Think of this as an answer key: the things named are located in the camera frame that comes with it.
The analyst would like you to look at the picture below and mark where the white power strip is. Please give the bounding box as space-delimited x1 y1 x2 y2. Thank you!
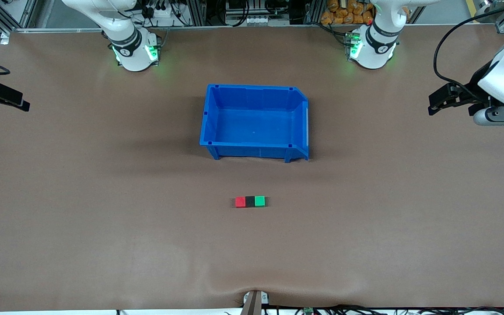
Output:
140 3 178 20

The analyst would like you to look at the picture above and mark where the black electronics rack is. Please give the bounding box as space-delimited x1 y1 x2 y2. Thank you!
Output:
206 0 307 26

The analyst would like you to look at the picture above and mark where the orange toy bread pile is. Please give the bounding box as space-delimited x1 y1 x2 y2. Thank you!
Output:
321 0 375 25

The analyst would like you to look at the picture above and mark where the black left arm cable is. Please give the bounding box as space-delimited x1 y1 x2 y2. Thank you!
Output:
434 3 504 88

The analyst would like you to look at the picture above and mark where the white connector block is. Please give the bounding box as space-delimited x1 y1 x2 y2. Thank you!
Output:
244 16 280 25

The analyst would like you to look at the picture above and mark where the aluminium frame profile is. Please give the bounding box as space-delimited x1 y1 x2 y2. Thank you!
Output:
0 0 38 33
474 0 504 35

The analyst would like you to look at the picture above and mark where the blue plastic storage bin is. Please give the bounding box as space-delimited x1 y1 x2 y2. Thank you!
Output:
199 84 310 163

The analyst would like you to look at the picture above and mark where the metal table edge clamp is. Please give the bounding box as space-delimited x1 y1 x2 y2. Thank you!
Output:
242 290 270 315

